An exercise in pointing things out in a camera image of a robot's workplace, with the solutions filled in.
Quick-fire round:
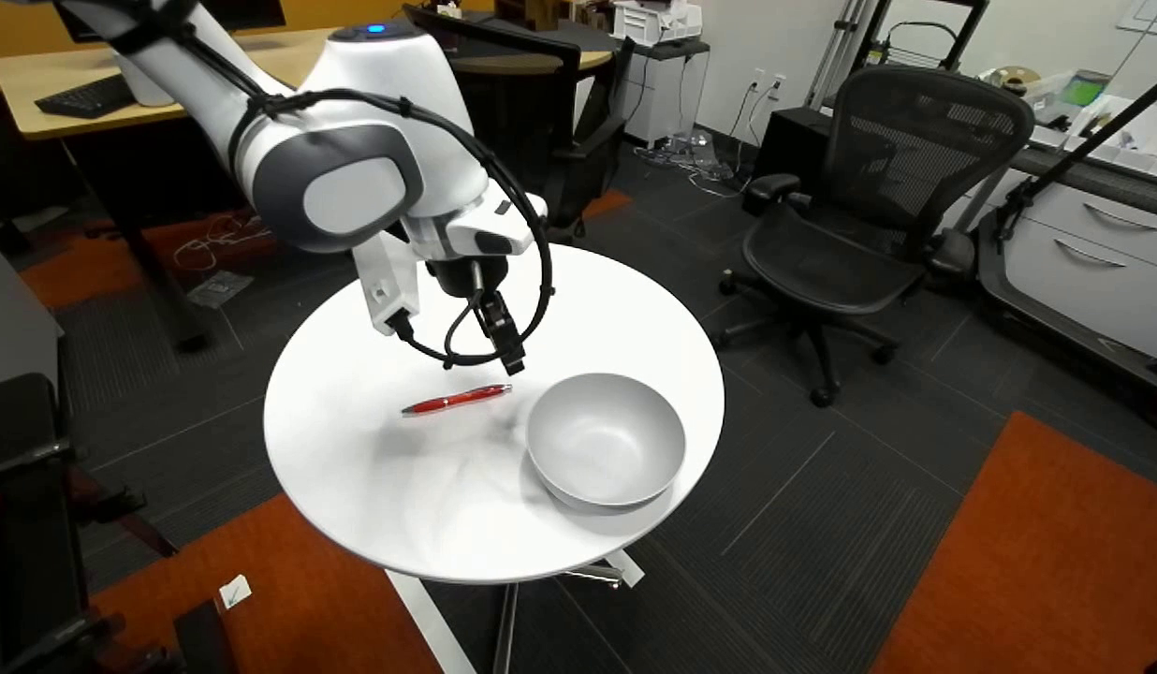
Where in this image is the silver metal bowl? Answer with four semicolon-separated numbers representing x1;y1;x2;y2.
522;372;689;514

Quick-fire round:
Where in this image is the black box by wall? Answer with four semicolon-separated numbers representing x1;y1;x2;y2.
762;104;842;191

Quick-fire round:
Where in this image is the black computer monitor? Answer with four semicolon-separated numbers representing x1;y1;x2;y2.
181;0;291;32

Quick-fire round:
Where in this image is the black slanted pole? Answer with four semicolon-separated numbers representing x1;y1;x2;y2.
994;66;1157;242

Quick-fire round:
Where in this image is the white wall outlet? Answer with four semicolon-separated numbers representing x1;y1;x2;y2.
747;66;789;104

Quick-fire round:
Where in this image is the black chair with armrest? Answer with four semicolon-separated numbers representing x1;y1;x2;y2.
0;372;144;674

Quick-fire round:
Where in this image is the white paper tag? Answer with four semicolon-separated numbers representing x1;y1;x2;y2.
213;573;260;613

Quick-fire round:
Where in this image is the black mesh office chair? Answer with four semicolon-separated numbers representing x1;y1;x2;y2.
719;65;1038;412

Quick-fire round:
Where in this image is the grey floor box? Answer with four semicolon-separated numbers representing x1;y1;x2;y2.
181;266;260;310

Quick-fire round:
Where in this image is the white drawer cabinet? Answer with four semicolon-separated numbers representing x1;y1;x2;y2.
974;134;1157;367

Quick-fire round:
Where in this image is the wooden office desk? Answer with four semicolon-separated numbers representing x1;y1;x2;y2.
0;26;620;356

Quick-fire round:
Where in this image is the black padded desk chair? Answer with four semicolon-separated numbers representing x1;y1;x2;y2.
405;5;637;240

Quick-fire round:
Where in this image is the black keyboard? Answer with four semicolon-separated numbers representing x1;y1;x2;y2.
30;70;137;122

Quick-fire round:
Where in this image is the white under-desk cabinet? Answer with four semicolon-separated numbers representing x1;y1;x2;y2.
626;40;714;150

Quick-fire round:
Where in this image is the dark side cabinet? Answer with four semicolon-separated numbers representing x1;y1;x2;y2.
0;228;68;491

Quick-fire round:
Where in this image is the black floor object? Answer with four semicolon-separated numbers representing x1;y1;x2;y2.
168;600;235;674

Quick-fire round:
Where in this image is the white box on desk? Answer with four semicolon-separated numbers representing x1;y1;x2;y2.
610;0;709;52

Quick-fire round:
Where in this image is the red ballpoint pen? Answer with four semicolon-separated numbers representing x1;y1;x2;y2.
399;381;517;421

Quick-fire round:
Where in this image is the green desk item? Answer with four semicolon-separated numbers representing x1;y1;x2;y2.
1060;66;1116;110

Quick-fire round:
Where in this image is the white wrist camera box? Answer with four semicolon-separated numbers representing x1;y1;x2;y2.
349;228;429;345

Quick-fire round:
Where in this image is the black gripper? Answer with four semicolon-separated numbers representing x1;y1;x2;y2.
425;252;532;377

